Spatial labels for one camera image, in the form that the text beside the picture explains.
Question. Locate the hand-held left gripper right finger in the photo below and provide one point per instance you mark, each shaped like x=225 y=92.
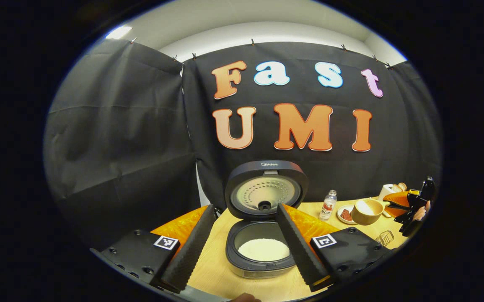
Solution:
x=300 y=251

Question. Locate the white toaster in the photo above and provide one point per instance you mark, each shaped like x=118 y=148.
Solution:
x=385 y=191

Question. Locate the red meat piece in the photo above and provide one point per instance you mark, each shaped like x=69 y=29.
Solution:
x=346 y=214

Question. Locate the white plate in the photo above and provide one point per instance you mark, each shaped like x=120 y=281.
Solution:
x=342 y=218

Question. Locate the white rice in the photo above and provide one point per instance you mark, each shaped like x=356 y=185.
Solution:
x=262 y=249

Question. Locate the black backdrop cloth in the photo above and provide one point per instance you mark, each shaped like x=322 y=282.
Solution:
x=112 y=138

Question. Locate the dark grey rice cooker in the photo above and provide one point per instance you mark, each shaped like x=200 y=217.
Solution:
x=250 y=167

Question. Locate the ceiling light panel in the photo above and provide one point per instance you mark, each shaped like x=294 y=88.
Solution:
x=118 y=32

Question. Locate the toast bread slice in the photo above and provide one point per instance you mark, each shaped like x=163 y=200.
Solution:
x=402 y=186
x=394 y=188

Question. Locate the clear drink bottle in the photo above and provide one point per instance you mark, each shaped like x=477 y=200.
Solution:
x=328 y=205

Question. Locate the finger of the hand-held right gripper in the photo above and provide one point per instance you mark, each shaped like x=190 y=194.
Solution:
x=392 y=212
x=396 y=198

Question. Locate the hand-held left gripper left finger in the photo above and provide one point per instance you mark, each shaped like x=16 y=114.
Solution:
x=189 y=251

